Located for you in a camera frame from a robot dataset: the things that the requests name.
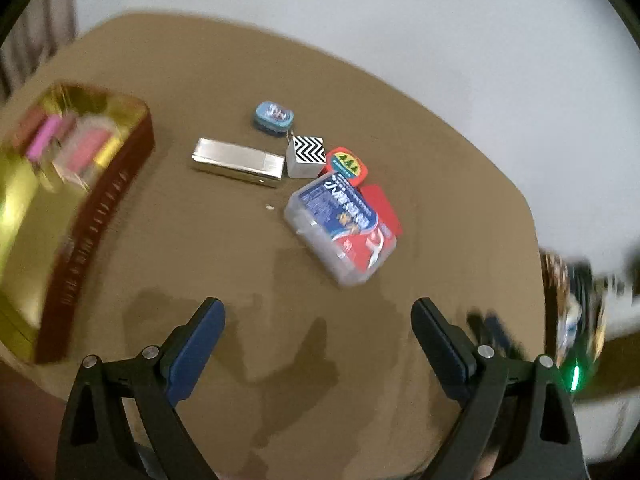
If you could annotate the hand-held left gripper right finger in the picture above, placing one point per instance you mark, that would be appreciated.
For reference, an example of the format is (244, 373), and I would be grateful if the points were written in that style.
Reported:
(440, 345)

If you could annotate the red tin with green label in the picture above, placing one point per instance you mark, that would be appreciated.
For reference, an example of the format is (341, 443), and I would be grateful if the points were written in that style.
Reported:
(347, 162)

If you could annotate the small blue oval tin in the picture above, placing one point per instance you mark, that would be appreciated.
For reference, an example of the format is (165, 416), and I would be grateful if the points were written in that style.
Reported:
(272, 116)

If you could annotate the clear plastic box blue label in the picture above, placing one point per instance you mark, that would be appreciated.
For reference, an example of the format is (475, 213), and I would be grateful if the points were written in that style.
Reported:
(340, 227)

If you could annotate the red tin with gold interior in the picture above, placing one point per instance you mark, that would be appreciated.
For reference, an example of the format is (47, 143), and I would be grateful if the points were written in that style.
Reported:
(90, 240)

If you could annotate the black white zigzag cube box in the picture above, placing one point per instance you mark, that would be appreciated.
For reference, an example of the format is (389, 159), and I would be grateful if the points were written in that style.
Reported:
(306, 156)

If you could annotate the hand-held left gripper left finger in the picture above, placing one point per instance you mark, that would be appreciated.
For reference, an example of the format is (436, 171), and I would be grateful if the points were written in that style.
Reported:
(197, 345)

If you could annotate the clear case with pink insert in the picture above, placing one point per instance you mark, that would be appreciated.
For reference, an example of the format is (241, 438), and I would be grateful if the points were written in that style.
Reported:
(82, 152)

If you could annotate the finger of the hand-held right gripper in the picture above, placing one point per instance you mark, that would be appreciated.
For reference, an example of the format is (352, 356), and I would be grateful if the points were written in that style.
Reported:
(492, 330)

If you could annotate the small red block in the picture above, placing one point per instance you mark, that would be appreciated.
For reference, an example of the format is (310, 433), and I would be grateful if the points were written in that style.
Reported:
(29, 127)

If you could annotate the brown tablecloth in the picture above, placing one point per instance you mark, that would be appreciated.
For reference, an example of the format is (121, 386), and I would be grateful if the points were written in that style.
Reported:
(240, 270)

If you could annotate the pink box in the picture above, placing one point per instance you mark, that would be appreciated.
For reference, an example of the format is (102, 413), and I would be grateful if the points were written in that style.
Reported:
(44, 136)

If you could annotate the red rectangular box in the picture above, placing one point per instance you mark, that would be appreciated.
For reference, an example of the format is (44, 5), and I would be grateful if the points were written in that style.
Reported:
(385, 210)

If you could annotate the silver rectangular box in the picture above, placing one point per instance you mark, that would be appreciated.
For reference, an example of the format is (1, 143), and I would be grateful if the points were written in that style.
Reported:
(235, 161)

